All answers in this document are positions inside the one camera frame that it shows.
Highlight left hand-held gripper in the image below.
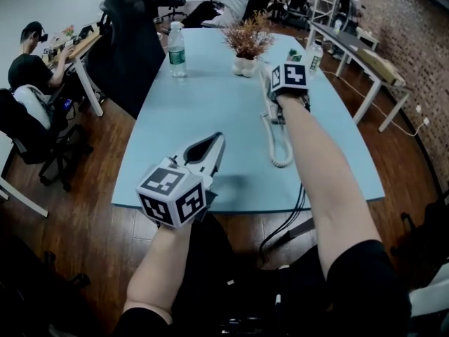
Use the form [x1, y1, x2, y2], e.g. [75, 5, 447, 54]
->
[135, 131, 227, 229]

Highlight dried plant in white pot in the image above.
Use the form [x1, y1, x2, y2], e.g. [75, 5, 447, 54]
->
[221, 11, 276, 79]

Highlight person's shirt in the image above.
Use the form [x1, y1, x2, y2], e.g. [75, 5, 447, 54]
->
[114, 239, 412, 337]

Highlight white-backed office chair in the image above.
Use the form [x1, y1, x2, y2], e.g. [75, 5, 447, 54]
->
[0, 84, 95, 193]

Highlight black cables under table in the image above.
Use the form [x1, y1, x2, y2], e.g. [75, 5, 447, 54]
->
[258, 183, 307, 260]

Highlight dark-topped white-legged desk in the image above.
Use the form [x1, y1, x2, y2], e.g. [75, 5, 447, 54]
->
[307, 20, 414, 133]

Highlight person's right forearm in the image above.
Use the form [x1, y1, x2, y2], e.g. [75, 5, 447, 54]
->
[276, 92, 383, 281]

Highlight person's left forearm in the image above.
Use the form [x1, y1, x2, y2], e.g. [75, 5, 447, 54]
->
[122, 220, 193, 326]

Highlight flat cardboard box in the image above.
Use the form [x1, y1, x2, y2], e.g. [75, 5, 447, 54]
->
[356, 47, 408, 88]

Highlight person's black trousers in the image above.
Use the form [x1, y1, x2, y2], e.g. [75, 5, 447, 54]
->
[170, 214, 333, 337]

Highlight small clear labelled bottle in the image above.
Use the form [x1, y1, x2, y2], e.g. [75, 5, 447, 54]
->
[307, 40, 325, 81]

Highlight clear plastic water bottle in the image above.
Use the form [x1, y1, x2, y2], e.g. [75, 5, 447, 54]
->
[167, 20, 188, 79]

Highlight wooden white-legged desk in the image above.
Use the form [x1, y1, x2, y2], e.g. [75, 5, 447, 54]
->
[41, 25, 105, 118]

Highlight black mesh office chair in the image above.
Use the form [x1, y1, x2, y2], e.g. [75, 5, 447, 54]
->
[85, 0, 167, 119]

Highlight white floor cable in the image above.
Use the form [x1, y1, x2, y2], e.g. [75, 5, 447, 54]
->
[321, 70, 428, 138]

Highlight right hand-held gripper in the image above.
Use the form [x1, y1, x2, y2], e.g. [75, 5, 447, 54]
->
[267, 62, 312, 124]

